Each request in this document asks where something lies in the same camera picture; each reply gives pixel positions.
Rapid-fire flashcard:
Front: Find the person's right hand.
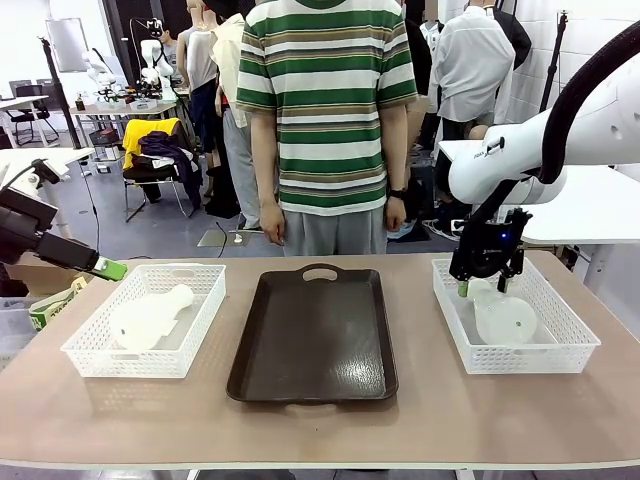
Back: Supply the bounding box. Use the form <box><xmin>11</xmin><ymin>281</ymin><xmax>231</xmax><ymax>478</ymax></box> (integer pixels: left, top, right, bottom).
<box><xmin>259</xmin><ymin>201</ymin><xmax>288</xmax><ymax>247</ymax></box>

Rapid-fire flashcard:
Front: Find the mannequin in white tank top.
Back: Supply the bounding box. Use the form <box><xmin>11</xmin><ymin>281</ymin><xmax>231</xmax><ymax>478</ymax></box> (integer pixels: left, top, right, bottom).
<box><xmin>177</xmin><ymin>0</ymin><xmax>222</xmax><ymax>156</ymax></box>

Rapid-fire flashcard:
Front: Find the black tripod stand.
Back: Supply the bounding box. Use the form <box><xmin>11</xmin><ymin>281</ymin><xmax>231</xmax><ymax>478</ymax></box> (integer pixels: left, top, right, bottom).
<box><xmin>539</xmin><ymin>11</ymin><xmax>570</xmax><ymax>115</ymax></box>

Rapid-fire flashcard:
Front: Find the dark brown serving tray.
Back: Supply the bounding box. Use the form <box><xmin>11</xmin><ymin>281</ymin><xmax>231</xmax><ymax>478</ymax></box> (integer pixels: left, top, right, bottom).
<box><xmin>225</xmin><ymin>263</ymin><xmax>400</xmax><ymax>404</ymax></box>

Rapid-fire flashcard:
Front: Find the white side table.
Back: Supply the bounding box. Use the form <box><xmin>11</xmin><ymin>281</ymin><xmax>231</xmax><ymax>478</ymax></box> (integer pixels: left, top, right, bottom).
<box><xmin>437</xmin><ymin>138</ymin><xmax>640</xmax><ymax>287</ymax></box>

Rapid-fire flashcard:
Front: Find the white humanoid robot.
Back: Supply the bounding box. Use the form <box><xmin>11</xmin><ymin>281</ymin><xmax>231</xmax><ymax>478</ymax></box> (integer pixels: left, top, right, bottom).
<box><xmin>138</xmin><ymin>17</ymin><xmax>177</xmax><ymax>87</ymax></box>

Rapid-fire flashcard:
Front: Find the person's right forearm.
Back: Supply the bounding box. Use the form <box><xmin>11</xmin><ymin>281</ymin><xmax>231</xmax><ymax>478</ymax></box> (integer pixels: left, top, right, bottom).
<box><xmin>249</xmin><ymin>110</ymin><xmax>280</xmax><ymax>205</ymax></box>

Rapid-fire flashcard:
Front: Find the mannequin in cream shirt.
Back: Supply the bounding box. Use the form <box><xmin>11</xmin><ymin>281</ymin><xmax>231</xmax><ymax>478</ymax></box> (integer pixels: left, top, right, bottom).
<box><xmin>208</xmin><ymin>0</ymin><xmax>264</xmax><ymax>231</ymax></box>

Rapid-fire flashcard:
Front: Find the green and white paper bag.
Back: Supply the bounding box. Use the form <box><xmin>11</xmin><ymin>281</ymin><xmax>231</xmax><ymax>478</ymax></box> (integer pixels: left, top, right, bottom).
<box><xmin>28</xmin><ymin>276</ymin><xmax>89</xmax><ymax>332</ymax></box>

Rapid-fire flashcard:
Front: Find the person's left forearm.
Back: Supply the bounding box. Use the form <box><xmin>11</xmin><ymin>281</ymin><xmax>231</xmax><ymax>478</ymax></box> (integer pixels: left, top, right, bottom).
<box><xmin>381</xmin><ymin>99</ymin><xmax>413</xmax><ymax>192</ymax></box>

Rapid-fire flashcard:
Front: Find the cluttered background work table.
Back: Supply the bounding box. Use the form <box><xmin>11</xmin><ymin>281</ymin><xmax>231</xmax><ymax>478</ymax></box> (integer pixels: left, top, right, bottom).
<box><xmin>68</xmin><ymin>84</ymin><xmax>191</xmax><ymax>132</ymax></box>

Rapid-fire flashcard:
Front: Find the person in striped shirt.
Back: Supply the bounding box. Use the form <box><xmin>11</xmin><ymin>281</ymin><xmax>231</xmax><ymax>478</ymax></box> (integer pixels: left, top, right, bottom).
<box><xmin>235</xmin><ymin>0</ymin><xmax>419</xmax><ymax>218</ymax></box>

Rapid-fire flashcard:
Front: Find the white softbox panel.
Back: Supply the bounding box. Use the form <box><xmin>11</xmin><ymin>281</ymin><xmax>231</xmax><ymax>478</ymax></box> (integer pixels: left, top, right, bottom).
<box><xmin>44</xmin><ymin>17</ymin><xmax>90</xmax><ymax>74</ymax></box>

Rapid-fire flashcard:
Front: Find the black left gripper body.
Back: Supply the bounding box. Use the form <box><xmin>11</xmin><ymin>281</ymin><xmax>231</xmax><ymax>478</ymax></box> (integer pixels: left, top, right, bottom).
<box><xmin>0</xmin><ymin>189</ymin><xmax>59</xmax><ymax>265</ymax></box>

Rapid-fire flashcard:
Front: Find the metal frame chair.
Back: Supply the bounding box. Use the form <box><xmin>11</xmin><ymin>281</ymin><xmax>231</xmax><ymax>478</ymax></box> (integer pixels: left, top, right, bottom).
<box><xmin>122</xmin><ymin>149</ymin><xmax>197</xmax><ymax>223</ymax></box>

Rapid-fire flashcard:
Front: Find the dark purple garment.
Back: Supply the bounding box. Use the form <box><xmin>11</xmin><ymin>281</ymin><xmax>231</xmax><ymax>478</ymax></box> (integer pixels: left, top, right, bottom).
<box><xmin>138</xmin><ymin>130</ymin><xmax>204</xmax><ymax>210</ymax></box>

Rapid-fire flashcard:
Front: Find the translucent white conical flask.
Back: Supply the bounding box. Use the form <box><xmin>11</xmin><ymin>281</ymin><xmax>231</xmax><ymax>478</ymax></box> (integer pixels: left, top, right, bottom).
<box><xmin>466</xmin><ymin>278</ymin><xmax>539</xmax><ymax>347</ymax></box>
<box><xmin>113</xmin><ymin>284</ymin><xmax>196</xmax><ymax>352</ymax></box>

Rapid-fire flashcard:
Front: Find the mannequin in white dress shirt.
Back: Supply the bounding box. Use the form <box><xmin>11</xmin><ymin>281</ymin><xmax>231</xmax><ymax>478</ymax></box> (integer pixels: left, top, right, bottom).
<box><xmin>428</xmin><ymin>0</ymin><xmax>517</xmax><ymax>142</ymax></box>

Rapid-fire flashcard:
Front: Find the black corrugated cable sleeve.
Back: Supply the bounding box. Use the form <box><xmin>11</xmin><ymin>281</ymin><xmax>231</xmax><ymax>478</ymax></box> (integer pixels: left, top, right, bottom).
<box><xmin>538</xmin><ymin>19</ymin><xmax>640</xmax><ymax>184</ymax></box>

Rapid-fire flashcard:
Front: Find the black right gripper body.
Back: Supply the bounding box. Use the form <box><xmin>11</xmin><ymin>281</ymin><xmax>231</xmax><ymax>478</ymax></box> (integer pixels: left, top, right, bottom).
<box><xmin>449</xmin><ymin>207</ymin><xmax>532</xmax><ymax>280</ymax></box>

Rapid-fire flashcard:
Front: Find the black office chair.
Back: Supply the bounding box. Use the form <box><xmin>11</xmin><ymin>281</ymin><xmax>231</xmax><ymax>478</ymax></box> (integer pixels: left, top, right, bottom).
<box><xmin>6</xmin><ymin>82</ymin><xmax>60</xmax><ymax>147</ymax></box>

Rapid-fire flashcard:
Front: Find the black and red crate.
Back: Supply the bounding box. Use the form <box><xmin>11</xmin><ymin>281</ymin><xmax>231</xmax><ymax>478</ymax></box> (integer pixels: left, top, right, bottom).
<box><xmin>88</xmin><ymin>126</ymin><xmax>126</xmax><ymax>162</ymax></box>

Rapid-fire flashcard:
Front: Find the metal floor socket plate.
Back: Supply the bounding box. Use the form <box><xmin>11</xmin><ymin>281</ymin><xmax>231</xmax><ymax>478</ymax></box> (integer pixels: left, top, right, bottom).
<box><xmin>196</xmin><ymin>229</ymin><xmax>251</xmax><ymax>249</ymax></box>

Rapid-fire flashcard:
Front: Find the black light stand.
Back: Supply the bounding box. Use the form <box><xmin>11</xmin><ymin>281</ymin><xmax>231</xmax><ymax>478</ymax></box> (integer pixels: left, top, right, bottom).
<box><xmin>38</xmin><ymin>35</ymin><xmax>82</xmax><ymax>150</ymax></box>

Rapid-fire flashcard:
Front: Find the person's left hand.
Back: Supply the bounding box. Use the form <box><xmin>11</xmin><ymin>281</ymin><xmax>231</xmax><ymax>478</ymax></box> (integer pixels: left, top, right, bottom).
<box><xmin>384</xmin><ymin>196</ymin><xmax>410</xmax><ymax>233</ymax></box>

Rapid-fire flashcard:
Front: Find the standing person in grey trousers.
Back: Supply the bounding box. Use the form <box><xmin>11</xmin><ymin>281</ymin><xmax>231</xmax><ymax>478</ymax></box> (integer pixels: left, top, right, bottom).
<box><xmin>282</xmin><ymin>206</ymin><xmax>389</xmax><ymax>258</ymax></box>

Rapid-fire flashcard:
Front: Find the white perforated plastic basket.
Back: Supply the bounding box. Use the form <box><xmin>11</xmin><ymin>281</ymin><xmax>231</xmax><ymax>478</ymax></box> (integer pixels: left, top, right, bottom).
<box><xmin>59</xmin><ymin>263</ymin><xmax>228</xmax><ymax>379</ymax></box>
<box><xmin>431</xmin><ymin>256</ymin><xmax>603</xmax><ymax>376</ymax></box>

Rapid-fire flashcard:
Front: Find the yellow garment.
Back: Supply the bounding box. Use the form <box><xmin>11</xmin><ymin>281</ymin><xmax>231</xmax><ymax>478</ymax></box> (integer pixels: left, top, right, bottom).
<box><xmin>122</xmin><ymin>117</ymin><xmax>181</xmax><ymax>170</ymax></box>

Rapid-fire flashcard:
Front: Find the brown cardboard box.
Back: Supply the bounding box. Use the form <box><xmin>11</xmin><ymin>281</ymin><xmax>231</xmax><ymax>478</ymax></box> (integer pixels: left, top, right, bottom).
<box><xmin>3</xmin><ymin>253</ymin><xmax>94</xmax><ymax>297</ymax></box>

